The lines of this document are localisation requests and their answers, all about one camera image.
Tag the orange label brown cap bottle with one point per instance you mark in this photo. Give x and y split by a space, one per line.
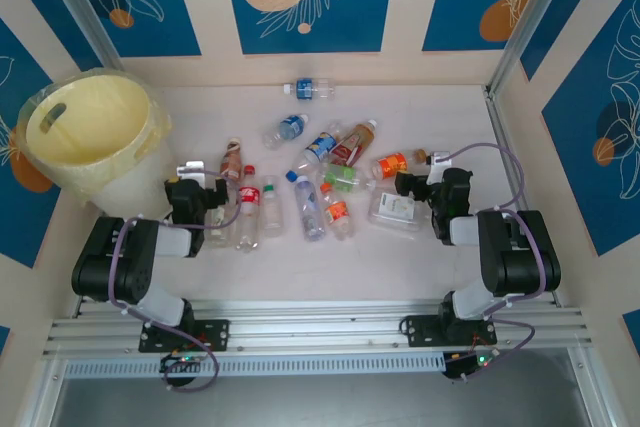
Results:
392 164

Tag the square clear white label bottle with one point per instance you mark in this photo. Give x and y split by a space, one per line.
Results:
395 207

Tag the red cap cola bottle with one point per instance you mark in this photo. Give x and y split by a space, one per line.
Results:
248 197

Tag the clear orange print bottle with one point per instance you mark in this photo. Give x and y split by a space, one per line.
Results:
217 238

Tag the green label clear bottle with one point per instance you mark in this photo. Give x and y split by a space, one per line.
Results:
342 176

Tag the orange cap small bottle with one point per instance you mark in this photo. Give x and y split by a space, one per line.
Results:
337 212

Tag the clear grey label bottle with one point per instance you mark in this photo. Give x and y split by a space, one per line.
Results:
309 207

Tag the blue yellow label bottle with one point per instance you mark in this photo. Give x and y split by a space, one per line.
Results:
320 144

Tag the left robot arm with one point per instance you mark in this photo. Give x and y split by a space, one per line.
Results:
115 262

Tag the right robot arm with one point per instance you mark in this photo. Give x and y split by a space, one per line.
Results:
520 257

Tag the cream plastic bin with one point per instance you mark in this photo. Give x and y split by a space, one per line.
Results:
130 197

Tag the clear plastic bin liner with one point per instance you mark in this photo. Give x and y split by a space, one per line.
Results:
161 123

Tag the red label tea bottle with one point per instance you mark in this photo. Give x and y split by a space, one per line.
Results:
352 142

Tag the blue label water bottle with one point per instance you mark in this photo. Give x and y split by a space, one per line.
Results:
305 88
290 128

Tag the small circuit board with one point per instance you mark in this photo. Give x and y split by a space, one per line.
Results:
470 363
182 361

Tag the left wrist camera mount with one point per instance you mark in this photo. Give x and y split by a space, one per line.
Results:
191 168

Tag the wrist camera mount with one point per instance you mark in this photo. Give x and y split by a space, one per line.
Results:
191 168
439 159

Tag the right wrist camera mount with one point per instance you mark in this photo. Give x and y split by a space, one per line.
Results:
439 159

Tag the aluminium side rail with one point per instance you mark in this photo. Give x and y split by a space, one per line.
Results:
502 132

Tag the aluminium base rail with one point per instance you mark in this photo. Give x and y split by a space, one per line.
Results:
320 319

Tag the aluminium corner post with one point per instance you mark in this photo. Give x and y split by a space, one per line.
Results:
80 7
530 12

